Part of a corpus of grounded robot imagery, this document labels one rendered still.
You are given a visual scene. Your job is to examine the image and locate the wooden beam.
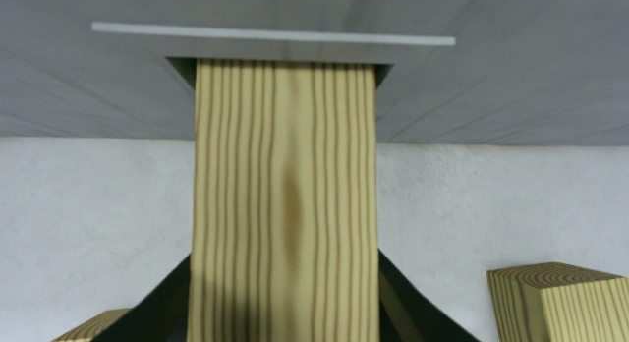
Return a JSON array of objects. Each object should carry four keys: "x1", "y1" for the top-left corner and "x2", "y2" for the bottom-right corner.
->
[{"x1": 486, "y1": 261, "x2": 629, "y2": 342}]

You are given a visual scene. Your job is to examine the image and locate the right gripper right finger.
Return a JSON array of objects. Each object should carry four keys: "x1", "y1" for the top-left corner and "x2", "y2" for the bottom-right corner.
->
[{"x1": 377, "y1": 247, "x2": 482, "y2": 342}]

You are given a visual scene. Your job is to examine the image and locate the grey panel wall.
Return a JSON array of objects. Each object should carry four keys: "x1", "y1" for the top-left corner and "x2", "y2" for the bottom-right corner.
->
[{"x1": 0, "y1": 0, "x2": 629, "y2": 146}]

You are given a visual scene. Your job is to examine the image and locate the light wooden block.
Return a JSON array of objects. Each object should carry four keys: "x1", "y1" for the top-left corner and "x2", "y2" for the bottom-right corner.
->
[{"x1": 49, "y1": 307, "x2": 133, "y2": 342}]

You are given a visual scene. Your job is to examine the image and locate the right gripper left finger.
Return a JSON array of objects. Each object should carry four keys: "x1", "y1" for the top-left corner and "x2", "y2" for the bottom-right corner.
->
[{"x1": 88, "y1": 253, "x2": 191, "y2": 342}]

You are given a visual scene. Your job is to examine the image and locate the long wooden board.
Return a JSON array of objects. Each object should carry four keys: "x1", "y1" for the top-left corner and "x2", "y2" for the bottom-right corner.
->
[{"x1": 188, "y1": 57, "x2": 379, "y2": 342}]

